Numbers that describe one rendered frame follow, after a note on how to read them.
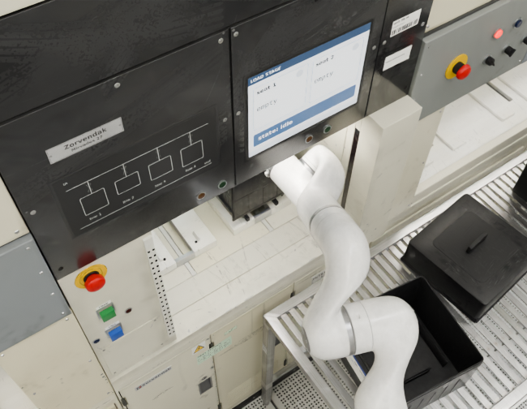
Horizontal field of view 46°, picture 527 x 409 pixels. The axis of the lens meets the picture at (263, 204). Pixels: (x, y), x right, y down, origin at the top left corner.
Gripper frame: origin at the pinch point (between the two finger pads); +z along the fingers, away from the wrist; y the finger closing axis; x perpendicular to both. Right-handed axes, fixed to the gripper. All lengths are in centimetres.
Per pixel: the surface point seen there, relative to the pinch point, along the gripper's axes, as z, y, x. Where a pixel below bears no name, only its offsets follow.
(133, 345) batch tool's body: -29, -52, -22
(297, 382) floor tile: -34, 2, -120
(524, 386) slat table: -90, 32, -44
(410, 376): -70, 8, -43
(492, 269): -62, 46, -34
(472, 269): -58, 41, -34
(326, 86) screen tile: -30.2, 0.2, 36.7
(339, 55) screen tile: -30, 3, 43
